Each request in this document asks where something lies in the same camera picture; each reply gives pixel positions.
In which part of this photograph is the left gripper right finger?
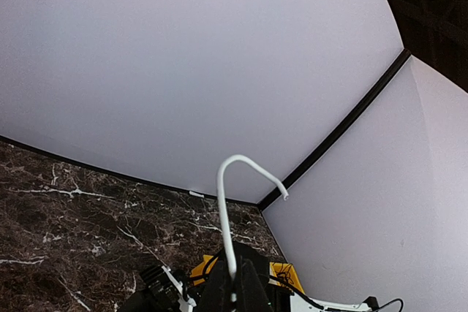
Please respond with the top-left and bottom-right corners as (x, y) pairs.
(233, 259), (269, 312)

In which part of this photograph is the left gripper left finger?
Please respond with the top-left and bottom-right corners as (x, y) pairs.
(199, 261), (234, 312)

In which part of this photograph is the yellow bin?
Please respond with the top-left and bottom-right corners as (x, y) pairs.
(189, 254), (219, 284)
(269, 262), (304, 293)

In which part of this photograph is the thick black cable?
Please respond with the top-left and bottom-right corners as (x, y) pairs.
(273, 262), (295, 286)

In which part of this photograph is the white cable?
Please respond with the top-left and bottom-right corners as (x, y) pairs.
(216, 154), (290, 302)

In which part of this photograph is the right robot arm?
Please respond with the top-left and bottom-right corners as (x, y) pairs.
(119, 243), (404, 311)

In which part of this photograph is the right black frame post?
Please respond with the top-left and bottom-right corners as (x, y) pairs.
(254, 47), (413, 213)

